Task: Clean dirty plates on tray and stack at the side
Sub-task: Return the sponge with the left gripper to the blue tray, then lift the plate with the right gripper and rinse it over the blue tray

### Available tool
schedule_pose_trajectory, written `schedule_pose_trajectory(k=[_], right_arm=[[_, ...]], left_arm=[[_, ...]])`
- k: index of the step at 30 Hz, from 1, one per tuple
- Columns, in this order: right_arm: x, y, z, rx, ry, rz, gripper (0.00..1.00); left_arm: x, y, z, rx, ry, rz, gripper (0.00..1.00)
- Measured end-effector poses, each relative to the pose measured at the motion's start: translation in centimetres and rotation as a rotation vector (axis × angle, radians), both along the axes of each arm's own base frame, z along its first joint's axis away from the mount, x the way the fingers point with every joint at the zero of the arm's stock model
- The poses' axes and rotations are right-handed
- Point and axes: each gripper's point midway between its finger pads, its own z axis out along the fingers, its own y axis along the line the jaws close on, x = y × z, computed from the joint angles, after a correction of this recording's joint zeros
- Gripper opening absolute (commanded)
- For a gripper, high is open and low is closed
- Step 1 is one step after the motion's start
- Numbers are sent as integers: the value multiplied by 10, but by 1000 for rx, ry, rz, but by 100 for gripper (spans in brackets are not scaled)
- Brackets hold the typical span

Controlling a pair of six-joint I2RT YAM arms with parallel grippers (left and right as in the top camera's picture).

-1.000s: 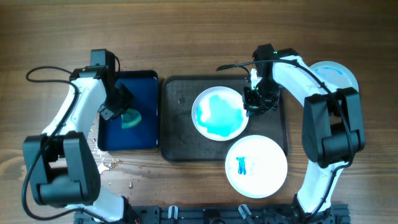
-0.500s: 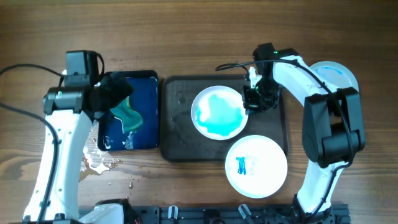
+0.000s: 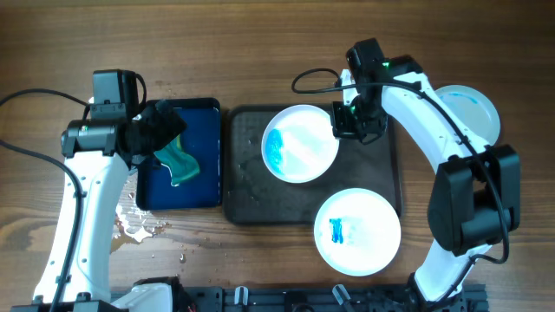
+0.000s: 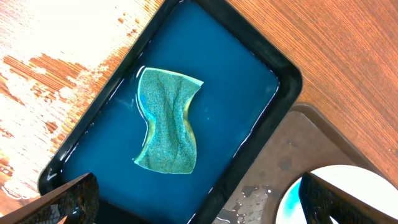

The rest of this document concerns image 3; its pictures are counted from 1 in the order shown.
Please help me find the green yellow sponge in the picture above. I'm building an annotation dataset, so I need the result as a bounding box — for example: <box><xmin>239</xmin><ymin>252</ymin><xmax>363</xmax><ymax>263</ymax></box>
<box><xmin>153</xmin><ymin>135</ymin><xmax>200</xmax><ymax>187</ymax></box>

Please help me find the white plate back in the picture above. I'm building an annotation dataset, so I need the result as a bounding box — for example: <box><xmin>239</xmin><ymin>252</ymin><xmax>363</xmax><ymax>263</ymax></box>
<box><xmin>261</xmin><ymin>104</ymin><xmax>339</xmax><ymax>184</ymax></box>

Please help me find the white plate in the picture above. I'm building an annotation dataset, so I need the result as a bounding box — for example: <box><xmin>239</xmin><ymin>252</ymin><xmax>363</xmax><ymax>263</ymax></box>
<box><xmin>261</xmin><ymin>104</ymin><xmax>339</xmax><ymax>184</ymax></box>
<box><xmin>435</xmin><ymin>85</ymin><xmax>501</xmax><ymax>146</ymax></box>
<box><xmin>313</xmin><ymin>188</ymin><xmax>402</xmax><ymax>276</ymax></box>

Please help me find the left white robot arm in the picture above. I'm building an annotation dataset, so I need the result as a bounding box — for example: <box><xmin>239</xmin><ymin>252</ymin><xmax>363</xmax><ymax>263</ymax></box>
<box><xmin>17</xmin><ymin>69</ymin><xmax>186</xmax><ymax>311</ymax></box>

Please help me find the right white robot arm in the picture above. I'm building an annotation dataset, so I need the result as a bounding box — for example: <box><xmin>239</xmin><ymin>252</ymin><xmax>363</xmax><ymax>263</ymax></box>
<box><xmin>331</xmin><ymin>38</ymin><xmax>520</xmax><ymax>310</ymax></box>

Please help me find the blue water tray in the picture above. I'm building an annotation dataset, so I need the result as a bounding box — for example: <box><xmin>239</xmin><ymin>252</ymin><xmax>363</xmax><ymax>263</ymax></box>
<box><xmin>136</xmin><ymin>98</ymin><xmax>222</xmax><ymax>211</ymax></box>

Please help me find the dark brown serving tray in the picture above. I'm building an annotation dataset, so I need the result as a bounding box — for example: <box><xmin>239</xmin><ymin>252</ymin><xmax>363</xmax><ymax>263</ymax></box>
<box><xmin>222</xmin><ymin>104</ymin><xmax>403</xmax><ymax>225</ymax></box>

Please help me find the white plate front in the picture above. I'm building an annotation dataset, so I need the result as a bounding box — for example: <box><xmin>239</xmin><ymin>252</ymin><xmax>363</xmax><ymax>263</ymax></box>
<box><xmin>313</xmin><ymin>188</ymin><xmax>402</xmax><ymax>276</ymax></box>

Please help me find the black mounting rail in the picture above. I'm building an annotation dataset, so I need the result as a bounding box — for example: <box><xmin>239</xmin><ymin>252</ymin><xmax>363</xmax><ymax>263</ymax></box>
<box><xmin>110</xmin><ymin>283</ymin><xmax>489</xmax><ymax>312</ymax></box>

